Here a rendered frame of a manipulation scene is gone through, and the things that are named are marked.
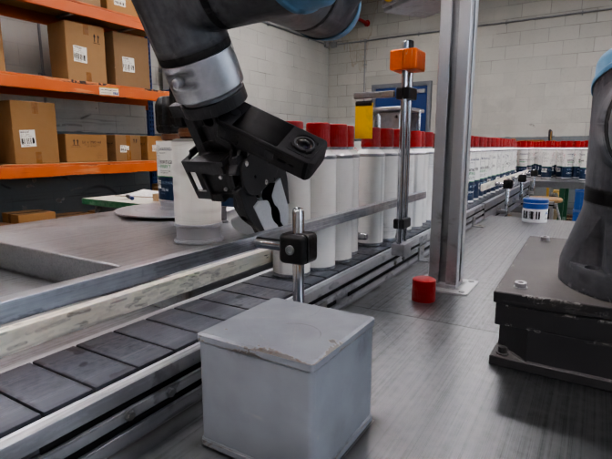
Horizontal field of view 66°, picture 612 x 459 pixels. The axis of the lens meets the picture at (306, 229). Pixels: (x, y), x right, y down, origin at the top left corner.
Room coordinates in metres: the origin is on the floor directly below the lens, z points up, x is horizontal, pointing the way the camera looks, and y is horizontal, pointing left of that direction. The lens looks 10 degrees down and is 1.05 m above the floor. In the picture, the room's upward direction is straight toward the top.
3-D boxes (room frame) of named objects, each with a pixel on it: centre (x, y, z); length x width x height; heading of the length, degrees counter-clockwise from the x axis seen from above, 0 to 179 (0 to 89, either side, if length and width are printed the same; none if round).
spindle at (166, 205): (1.24, 0.34, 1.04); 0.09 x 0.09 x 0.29
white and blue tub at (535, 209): (1.41, -0.69, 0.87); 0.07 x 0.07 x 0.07
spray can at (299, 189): (0.63, 0.02, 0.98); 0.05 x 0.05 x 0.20
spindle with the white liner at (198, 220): (0.86, 0.20, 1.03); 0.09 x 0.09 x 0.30
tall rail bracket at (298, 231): (0.47, 0.03, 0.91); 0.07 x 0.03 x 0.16; 59
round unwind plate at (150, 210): (1.24, 0.34, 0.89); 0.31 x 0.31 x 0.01
